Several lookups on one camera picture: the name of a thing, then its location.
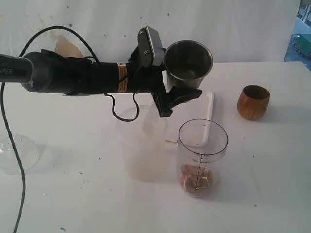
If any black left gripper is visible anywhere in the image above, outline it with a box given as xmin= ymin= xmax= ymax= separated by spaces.
xmin=129 ymin=47 xmax=202 ymax=117

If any stainless steel cup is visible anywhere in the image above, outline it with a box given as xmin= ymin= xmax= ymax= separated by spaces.
xmin=164 ymin=40 xmax=213 ymax=89

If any brown wooden cup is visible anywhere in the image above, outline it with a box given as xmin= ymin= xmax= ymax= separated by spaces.
xmin=237 ymin=85 xmax=270 ymax=120

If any wooden pieces pile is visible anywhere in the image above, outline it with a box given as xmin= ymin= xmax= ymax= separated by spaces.
xmin=179 ymin=164 xmax=214 ymax=197

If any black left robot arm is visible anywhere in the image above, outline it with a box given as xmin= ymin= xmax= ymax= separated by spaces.
xmin=0 ymin=50 xmax=202 ymax=117

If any clear measuring beaker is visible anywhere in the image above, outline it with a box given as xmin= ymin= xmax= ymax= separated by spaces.
xmin=176 ymin=118 xmax=228 ymax=198

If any white plastic tray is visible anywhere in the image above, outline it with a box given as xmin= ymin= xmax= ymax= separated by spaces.
xmin=195 ymin=91 xmax=214 ymax=147

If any translucent plastic container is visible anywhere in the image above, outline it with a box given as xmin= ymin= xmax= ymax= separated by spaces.
xmin=116 ymin=104 xmax=168 ymax=183

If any clear plastic dome lid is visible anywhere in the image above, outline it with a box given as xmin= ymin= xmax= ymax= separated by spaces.
xmin=0 ymin=133 xmax=40 ymax=175

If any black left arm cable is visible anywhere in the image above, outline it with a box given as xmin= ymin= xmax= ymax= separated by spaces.
xmin=0 ymin=25 xmax=140 ymax=233

